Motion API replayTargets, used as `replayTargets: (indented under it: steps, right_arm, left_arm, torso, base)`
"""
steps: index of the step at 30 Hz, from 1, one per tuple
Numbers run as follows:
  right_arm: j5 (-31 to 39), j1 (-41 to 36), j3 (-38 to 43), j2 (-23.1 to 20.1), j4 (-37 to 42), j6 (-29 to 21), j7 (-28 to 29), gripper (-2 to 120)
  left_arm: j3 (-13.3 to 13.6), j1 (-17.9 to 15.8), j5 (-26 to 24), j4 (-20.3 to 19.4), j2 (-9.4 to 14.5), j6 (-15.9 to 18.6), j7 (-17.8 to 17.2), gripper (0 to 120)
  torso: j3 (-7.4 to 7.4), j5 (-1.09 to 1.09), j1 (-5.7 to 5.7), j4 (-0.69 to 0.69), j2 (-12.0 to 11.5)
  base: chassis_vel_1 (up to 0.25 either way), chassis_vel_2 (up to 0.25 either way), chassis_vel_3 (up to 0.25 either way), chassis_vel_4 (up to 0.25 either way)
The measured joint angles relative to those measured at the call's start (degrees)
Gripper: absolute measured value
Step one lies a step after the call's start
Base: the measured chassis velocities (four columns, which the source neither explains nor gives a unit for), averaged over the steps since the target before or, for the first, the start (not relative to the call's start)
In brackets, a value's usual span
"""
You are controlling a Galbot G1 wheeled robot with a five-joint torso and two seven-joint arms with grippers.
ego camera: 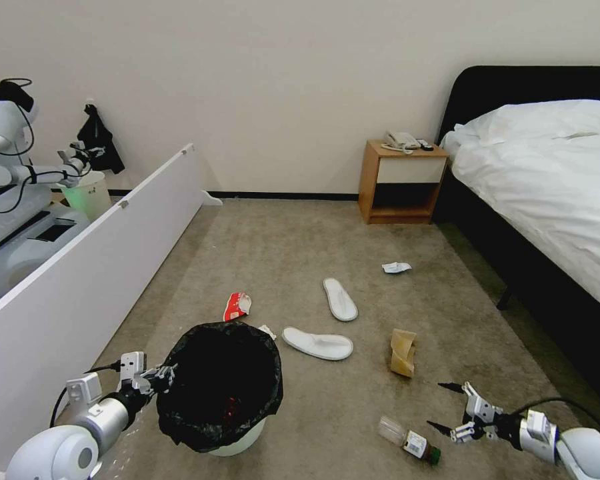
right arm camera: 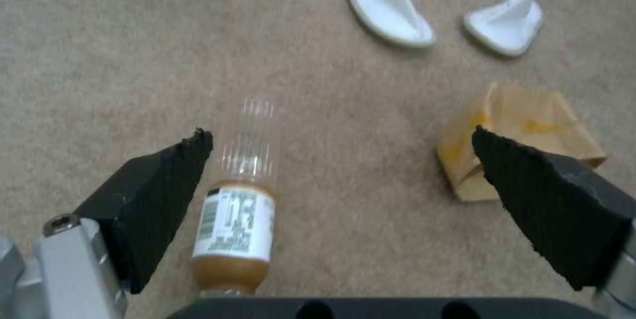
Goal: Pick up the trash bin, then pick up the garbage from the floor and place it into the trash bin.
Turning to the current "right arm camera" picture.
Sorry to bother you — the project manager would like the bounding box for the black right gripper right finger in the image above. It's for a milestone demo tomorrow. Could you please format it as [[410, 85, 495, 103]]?
[[470, 125, 636, 319]]

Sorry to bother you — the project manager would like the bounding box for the crumpled brown paper bag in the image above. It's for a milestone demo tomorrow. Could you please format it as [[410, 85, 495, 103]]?
[[436, 81, 608, 203]]

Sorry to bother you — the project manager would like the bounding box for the short white slipper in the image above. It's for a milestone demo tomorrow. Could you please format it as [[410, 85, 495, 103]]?
[[464, 0, 545, 57]]

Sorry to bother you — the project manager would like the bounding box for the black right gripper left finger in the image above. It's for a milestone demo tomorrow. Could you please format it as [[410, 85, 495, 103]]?
[[0, 128, 215, 319]]

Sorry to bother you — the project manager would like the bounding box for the clear plastic bottle white label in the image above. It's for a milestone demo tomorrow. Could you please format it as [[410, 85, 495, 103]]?
[[191, 97, 278, 297]]

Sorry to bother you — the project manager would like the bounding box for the long white slipper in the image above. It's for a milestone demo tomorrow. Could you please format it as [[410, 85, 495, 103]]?
[[339, 0, 438, 49]]

